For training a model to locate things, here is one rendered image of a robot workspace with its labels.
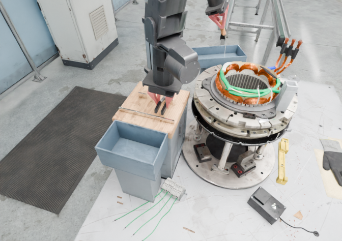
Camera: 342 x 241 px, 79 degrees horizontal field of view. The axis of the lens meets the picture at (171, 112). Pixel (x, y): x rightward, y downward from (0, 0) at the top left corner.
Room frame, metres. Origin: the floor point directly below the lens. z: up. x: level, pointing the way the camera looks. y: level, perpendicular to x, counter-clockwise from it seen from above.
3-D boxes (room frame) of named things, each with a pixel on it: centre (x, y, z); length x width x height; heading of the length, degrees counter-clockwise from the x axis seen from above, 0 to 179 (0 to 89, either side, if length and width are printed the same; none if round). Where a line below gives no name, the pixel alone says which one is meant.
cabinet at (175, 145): (0.49, 0.06, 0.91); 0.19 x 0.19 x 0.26; 71
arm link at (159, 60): (0.45, 0.01, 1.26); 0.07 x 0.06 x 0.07; 37
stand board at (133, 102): (0.49, 0.06, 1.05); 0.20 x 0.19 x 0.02; 161
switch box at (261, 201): (0.27, -0.32, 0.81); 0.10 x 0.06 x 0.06; 41
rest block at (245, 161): (0.42, -0.28, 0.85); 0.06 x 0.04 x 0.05; 118
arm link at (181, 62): (0.42, -0.01, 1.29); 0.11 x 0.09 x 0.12; 37
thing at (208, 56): (0.83, -0.20, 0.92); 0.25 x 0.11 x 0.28; 98
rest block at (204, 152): (0.47, -0.13, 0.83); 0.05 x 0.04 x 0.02; 14
